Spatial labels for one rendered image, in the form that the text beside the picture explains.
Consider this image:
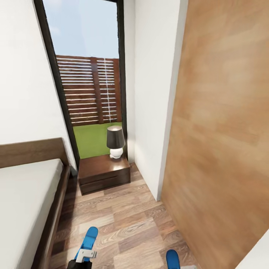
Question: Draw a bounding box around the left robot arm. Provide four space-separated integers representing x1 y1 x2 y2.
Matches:
66 249 98 269

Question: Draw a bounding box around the sandal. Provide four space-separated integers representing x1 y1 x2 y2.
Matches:
166 250 180 269
74 226 98 262

